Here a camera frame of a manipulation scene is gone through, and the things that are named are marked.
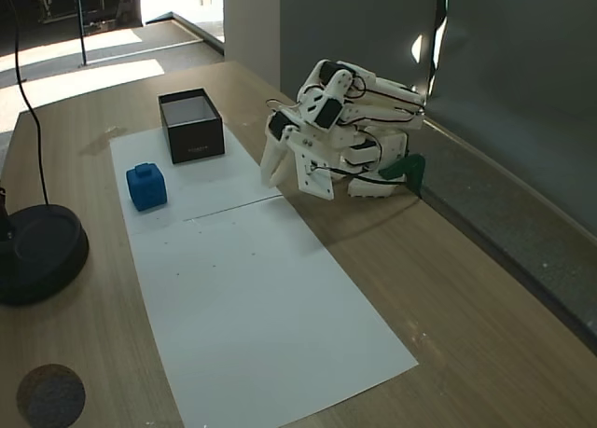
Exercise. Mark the blue cube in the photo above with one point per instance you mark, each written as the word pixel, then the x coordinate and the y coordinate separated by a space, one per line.
pixel 148 190

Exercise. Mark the dark brown open box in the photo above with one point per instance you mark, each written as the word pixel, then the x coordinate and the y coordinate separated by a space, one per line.
pixel 196 139

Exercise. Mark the small white paper sheet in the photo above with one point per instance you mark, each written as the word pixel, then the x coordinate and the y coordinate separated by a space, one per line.
pixel 210 185

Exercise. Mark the green table clamp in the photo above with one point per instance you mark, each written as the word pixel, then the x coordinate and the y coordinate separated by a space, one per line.
pixel 410 167

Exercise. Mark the large white paper sheet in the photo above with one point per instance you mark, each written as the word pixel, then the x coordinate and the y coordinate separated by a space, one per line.
pixel 261 307

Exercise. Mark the thin dark metal pole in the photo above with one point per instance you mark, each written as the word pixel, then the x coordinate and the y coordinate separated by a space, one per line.
pixel 82 27

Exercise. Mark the dark grey partition panel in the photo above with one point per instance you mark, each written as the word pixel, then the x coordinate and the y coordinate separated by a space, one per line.
pixel 522 83

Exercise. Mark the black round stand base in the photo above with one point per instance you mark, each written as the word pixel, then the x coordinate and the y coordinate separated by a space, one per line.
pixel 42 251

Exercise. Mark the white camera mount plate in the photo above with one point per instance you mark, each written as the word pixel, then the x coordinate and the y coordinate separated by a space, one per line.
pixel 317 181

